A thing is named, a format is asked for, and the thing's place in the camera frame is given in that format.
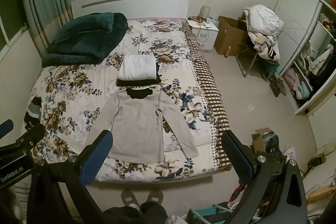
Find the black keyboard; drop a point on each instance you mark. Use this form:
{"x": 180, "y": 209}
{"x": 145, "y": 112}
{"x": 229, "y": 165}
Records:
{"x": 271, "y": 157}

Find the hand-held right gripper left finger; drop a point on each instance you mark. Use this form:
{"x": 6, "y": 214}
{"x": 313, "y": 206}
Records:
{"x": 95, "y": 159}

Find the pile of clothes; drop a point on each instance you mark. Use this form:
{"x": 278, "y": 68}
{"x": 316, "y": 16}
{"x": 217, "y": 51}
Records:
{"x": 263, "y": 24}

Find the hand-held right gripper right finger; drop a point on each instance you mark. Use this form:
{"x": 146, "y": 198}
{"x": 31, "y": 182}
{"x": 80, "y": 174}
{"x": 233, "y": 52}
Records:
{"x": 240, "y": 159}

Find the floral bed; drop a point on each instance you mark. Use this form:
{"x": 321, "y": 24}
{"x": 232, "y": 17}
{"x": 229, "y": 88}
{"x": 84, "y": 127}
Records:
{"x": 78, "y": 87}

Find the white wardrobe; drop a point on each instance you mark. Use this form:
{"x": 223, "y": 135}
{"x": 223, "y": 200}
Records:
{"x": 296, "y": 19}

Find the metal frame chair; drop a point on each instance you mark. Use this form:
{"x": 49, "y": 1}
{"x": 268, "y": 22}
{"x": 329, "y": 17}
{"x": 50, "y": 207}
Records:
{"x": 248, "y": 58}

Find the dark slippers pair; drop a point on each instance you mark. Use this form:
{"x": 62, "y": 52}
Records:
{"x": 278, "y": 86}

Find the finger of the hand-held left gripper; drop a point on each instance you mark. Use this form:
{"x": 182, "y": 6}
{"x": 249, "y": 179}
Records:
{"x": 5, "y": 128}

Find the white nightstand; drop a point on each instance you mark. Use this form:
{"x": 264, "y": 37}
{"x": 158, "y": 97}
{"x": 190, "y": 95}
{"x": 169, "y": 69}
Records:
{"x": 206, "y": 35}

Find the teal storage rack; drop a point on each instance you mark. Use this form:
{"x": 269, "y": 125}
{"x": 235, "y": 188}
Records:
{"x": 210, "y": 213}

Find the black folded garment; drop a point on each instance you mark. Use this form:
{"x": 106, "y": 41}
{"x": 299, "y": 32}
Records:
{"x": 136, "y": 82}

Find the large cardboard box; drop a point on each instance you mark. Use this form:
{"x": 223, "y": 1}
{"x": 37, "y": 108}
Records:
{"x": 231, "y": 35}

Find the white folded garment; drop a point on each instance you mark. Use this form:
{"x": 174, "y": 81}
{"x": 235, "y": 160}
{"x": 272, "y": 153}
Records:
{"x": 136, "y": 66}

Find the striped dark garment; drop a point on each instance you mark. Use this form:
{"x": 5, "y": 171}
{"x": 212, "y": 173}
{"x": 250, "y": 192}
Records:
{"x": 32, "y": 111}

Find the grey long-sleeve shirt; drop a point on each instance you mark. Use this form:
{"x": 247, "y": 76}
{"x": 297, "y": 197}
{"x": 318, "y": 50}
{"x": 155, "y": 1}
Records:
{"x": 139, "y": 127}

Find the beige table lamp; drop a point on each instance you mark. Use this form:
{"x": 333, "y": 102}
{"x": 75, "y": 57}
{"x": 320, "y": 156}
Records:
{"x": 205, "y": 12}

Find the small open cardboard box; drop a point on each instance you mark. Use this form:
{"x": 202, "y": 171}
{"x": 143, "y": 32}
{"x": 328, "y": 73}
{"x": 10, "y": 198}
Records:
{"x": 260, "y": 140}

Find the dark green blanket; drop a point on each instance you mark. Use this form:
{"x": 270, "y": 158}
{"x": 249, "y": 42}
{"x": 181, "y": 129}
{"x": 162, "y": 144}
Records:
{"x": 84, "y": 37}

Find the red umbrella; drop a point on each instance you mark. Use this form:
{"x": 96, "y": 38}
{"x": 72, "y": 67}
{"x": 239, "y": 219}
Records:
{"x": 236, "y": 193}

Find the white window frame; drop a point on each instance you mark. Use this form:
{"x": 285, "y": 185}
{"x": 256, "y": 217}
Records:
{"x": 10, "y": 37}

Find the person's dark trouser legs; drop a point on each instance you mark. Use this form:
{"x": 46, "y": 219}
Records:
{"x": 136, "y": 214}

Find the person's beige slipper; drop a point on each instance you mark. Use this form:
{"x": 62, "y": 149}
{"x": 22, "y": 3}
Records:
{"x": 155, "y": 196}
{"x": 128, "y": 197}

